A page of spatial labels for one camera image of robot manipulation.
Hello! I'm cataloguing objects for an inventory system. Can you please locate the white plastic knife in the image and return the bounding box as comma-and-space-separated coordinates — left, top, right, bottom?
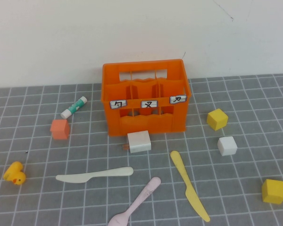
55, 166, 134, 184

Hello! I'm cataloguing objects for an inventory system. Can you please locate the pink plastic spoon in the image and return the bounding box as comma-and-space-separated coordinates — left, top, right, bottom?
107, 177, 161, 226

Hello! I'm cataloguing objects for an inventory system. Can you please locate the yellow plastic knife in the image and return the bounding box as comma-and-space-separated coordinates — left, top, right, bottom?
170, 150, 211, 223

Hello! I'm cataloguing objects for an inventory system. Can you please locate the orange plastic cutlery holder crate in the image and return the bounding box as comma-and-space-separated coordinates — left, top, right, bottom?
101, 58, 192, 137

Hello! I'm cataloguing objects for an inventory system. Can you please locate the paper label reading 叉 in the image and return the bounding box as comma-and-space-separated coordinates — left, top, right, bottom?
141, 100, 158, 109

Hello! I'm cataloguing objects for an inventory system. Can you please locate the paper label reading 勺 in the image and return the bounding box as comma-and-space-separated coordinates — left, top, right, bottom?
110, 99, 128, 110

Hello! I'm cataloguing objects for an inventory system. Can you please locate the white charger plug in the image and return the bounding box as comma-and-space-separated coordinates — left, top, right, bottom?
122, 130, 152, 153

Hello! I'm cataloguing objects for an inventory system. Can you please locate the paper label reading 刀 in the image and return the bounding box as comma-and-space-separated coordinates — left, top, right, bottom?
169, 94, 187, 104

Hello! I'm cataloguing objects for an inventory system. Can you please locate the white green glue stick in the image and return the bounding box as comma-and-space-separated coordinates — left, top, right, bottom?
60, 96, 88, 119

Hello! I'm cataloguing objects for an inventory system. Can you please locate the yellow wooden cube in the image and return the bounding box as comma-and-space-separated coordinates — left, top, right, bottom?
261, 178, 283, 204
206, 108, 229, 131

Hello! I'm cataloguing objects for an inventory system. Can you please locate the salmon orange cube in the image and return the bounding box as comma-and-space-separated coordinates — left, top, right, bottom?
50, 119, 71, 141

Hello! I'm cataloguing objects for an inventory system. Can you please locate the white cube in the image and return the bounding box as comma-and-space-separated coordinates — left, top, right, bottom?
217, 136, 238, 156

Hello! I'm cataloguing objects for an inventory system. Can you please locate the yellow rubber duck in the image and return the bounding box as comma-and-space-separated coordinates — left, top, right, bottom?
3, 161, 27, 186

